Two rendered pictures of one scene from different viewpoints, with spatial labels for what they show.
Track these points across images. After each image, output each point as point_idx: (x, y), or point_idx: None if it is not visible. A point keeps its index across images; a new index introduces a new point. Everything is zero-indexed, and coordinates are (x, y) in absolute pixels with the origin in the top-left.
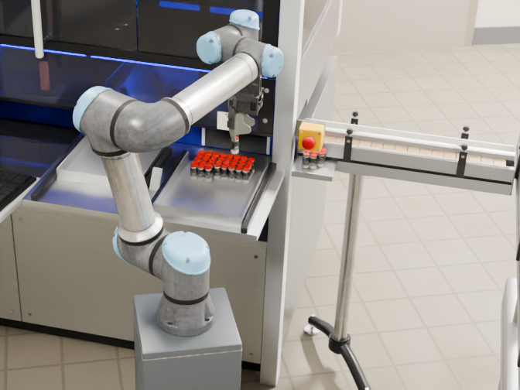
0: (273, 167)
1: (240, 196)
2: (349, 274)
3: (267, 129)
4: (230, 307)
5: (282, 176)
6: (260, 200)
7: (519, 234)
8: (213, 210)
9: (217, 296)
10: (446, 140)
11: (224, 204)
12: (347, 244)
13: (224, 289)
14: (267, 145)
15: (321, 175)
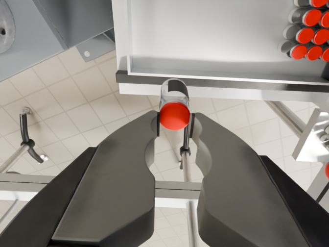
0: (323, 91)
1: (231, 46)
2: (268, 104)
3: None
4: (30, 65)
5: (304, 101)
6: (209, 86)
7: None
8: (174, 5)
9: (39, 45)
10: None
11: (198, 24)
12: (281, 114)
13: (58, 52)
14: None
15: (301, 149)
